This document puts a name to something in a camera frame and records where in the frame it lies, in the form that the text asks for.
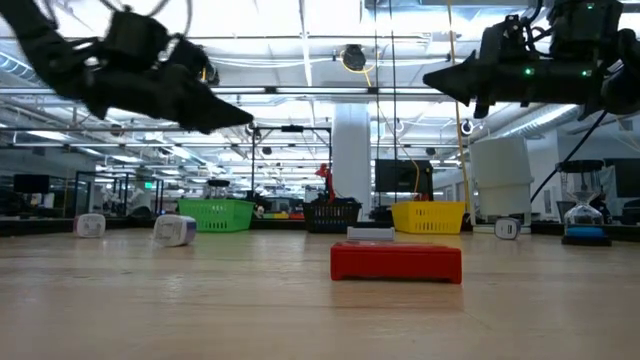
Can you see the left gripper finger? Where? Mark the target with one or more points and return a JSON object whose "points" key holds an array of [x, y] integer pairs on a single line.
{"points": [[205, 105], [210, 128]]}

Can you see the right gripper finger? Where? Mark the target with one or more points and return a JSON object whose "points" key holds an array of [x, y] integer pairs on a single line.
{"points": [[462, 100], [462, 75]]}

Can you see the white cylindrical container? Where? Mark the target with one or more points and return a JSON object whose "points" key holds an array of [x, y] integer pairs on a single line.
{"points": [[172, 230]]}

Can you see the white charger plug dark face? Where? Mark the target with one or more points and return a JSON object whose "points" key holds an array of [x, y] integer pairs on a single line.
{"points": [[507, 228]]}

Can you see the pink white charger plug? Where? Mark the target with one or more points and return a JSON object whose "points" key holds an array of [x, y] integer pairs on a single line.
{"points": [[90, 225]]}

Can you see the blue sand hourglass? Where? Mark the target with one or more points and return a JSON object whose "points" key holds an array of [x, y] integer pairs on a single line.
{"points": [[582, 215]]}

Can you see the white digital display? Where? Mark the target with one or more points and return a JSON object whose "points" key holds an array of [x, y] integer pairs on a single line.
{"points": [[370, 233]]}

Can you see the red digital display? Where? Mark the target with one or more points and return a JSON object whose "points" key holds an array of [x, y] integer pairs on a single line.
{"points": [[395, 262]]}

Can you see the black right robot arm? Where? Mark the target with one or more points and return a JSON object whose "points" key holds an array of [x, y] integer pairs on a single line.
{"points": [[575, 80]]}

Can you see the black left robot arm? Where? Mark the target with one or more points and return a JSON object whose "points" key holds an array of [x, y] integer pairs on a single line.
{"points": [[40, 50]]}

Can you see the green plastic basket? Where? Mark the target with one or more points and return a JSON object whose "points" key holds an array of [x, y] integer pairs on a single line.
{"points": [[220, 215]]}

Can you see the white column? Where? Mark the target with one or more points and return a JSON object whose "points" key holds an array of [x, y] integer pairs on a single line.
{"points": [[352, 150]]}

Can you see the yellow plastic basket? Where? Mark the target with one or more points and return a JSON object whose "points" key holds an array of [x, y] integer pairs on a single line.
{"points": [[430, 217]]}

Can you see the small black monitor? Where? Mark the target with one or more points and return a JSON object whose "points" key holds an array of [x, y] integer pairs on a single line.
{"points": [[31, 183]]}

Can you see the black plastic basket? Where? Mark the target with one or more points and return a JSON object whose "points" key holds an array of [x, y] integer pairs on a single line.
{"points": [[330, 215]]}

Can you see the large black monitor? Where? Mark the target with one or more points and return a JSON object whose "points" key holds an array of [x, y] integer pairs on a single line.
{"points": [[625, 177]]}

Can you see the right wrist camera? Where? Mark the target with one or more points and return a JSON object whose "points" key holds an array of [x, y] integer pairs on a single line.
{"points": [[502, 37]]}

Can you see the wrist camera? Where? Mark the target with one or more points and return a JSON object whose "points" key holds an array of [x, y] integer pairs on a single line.
{"points": [[187, 55], [502, 37]]}

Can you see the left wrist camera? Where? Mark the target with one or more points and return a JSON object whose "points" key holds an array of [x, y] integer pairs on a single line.
{"points": [[187, 55]]}

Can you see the black frame rig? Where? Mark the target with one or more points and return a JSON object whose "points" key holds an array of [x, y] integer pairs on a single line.
{"points": [[292, 128]]}

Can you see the black glass frame enclosure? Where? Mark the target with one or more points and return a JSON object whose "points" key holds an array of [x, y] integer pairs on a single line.
{"points": [[160, 197]]}

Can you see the black aluminium table frame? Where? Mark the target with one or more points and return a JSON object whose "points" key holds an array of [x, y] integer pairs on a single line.
{"points": [[30, 226]]}

